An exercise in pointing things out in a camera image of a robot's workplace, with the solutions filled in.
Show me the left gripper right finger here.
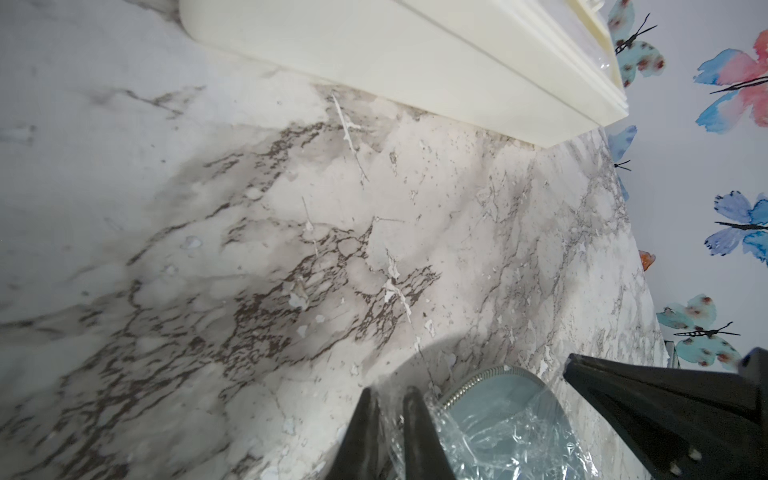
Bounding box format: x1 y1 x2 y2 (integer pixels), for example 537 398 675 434
403 386 456 480

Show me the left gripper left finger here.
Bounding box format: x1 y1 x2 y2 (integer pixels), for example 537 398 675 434
326 387 380 480

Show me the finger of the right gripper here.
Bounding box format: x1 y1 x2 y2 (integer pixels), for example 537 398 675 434
563 348 767 479

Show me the teal ceramic plate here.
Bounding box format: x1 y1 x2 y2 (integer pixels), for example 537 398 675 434
434 365 601 480

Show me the clear plastic wrap sheet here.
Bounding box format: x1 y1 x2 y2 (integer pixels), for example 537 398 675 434
377 359 601 480

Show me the cream plastic wrap dispenser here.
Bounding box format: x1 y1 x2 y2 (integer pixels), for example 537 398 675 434
179 0 629 147

